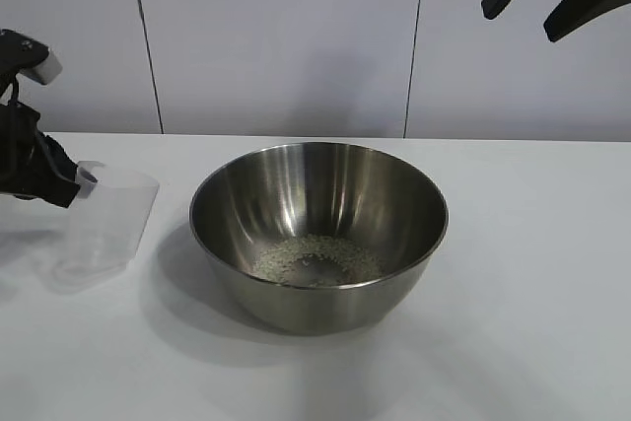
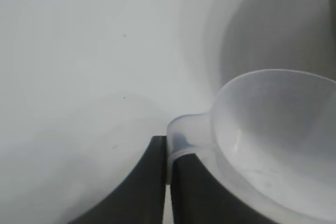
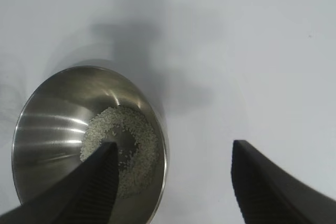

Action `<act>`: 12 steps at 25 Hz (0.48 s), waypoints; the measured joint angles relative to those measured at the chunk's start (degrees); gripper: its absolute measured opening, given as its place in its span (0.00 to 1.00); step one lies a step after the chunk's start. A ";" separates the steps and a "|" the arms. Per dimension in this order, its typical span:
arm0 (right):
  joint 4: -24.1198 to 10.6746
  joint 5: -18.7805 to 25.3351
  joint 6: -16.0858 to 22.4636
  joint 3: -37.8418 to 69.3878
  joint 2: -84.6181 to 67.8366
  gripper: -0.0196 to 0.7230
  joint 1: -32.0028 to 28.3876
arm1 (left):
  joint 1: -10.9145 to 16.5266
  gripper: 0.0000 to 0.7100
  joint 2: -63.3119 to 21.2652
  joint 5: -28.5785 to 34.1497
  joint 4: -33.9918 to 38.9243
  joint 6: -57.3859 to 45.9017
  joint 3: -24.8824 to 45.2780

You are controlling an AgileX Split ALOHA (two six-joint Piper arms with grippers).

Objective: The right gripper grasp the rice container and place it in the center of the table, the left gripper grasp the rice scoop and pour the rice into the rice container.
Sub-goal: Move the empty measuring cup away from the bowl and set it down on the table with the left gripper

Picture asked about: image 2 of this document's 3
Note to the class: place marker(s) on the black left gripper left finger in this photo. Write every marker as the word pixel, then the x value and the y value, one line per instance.
pixel 141 197

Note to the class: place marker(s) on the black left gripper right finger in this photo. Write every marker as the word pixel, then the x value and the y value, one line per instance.
pixel 191 197

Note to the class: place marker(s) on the translucent plastic measuring cup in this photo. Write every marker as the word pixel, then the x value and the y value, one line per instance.
pixel 275 129

